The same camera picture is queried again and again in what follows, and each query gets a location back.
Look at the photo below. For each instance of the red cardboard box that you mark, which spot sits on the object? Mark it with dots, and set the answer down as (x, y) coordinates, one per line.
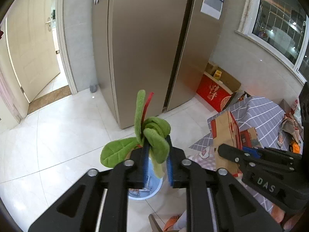
(217, 93)

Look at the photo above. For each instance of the person's right hand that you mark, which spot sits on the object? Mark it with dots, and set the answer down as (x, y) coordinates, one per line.
(287, 222)

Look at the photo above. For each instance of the wooden chair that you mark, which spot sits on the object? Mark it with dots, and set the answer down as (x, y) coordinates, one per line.
(156, 223)

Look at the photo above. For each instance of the crumpled wrappers on table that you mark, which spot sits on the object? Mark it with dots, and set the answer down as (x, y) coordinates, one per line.
(291, 124)

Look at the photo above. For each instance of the light blue trash bin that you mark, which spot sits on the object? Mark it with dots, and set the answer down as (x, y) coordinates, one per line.
(152, 185)

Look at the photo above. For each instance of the brown red cardboard carton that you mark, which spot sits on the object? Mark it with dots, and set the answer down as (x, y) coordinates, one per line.
(225, 130)

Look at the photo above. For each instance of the orange slipper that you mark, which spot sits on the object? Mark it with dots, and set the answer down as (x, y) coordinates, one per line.
(171, 223)

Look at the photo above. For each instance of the grey floor object by fridge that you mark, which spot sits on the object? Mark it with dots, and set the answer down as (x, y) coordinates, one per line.
(93, 88)

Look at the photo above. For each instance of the grey checked tablecloth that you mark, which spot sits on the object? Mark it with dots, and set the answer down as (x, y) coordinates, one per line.
(265, 116)

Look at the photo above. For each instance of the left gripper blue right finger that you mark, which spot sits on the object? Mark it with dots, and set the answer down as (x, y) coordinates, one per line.
(252, 151)

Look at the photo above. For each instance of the yellow small box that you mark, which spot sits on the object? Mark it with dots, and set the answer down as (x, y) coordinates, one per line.
(217, 75)

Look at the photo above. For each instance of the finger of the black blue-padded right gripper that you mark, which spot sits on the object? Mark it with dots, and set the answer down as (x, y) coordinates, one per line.
(215, 200)

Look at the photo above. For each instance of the pink checked tablecloth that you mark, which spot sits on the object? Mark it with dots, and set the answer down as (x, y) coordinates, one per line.
(206, 159)

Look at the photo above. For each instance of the green plush leaf toy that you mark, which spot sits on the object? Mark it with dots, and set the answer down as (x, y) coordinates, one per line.
(153, 130)

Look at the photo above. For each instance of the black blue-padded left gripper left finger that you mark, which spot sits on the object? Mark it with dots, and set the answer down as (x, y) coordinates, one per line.
(98, 201)

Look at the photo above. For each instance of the gold double-door refrigerator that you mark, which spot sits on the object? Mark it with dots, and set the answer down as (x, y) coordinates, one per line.
(160, 46)

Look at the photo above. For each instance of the cream interior door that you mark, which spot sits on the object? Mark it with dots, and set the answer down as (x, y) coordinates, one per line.
(31, 46)

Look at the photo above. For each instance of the white framed window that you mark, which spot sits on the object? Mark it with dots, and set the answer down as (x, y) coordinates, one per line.
(281, 28)

